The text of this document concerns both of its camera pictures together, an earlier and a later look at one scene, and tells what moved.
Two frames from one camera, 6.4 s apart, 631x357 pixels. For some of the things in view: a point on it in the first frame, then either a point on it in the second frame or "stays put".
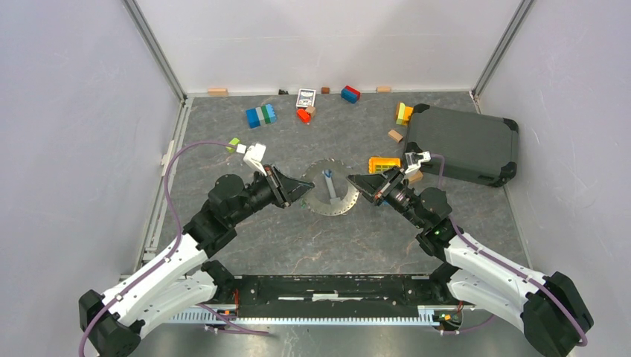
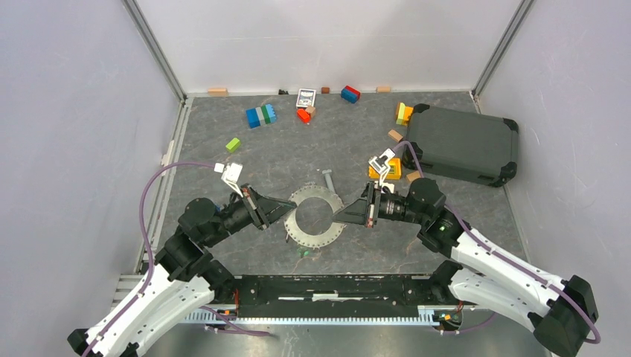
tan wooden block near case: (395, 135) stays put
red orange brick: (303, 116) stays put
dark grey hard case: (476, 149) stays put
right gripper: (376, 187) -> (355, 213)
